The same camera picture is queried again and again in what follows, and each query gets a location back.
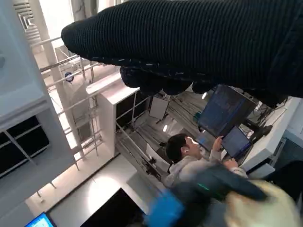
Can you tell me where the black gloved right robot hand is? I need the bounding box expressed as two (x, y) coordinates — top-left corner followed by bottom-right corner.
(61, 0), (303, 107)

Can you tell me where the white ceiling air vent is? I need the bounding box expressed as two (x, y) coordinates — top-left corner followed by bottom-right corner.
(13, 0), (40, 41)

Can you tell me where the white shelf cabinet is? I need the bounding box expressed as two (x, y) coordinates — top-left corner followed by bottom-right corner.
(97, 72), (152, 166)

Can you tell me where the small dark computer screen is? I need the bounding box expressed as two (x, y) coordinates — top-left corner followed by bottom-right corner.
(222, 125), (252, 158)

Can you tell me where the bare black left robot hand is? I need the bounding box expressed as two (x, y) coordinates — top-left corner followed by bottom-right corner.
(144, 163), (269, 227)

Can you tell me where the toy bread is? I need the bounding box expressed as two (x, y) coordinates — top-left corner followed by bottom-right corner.
(223, 179), (302, 227)

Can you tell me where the large dark computer monitor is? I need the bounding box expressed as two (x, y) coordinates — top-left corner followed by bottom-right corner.
(197, 84), (258, 138)

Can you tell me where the person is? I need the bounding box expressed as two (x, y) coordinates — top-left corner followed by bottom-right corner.
(162, 133), (248, 190)

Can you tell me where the white board panel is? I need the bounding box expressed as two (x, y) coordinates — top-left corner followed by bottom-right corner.
(148, 96), (169, 120)

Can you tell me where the large black screen panel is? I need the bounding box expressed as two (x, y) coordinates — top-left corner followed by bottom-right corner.
(79, 187), (149, 227)

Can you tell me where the small bright blue screen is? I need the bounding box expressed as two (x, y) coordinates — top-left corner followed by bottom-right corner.
(24, 211), (57, 227)

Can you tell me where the white desk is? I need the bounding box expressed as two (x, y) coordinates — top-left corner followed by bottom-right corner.
(241, 96), (303, 173)

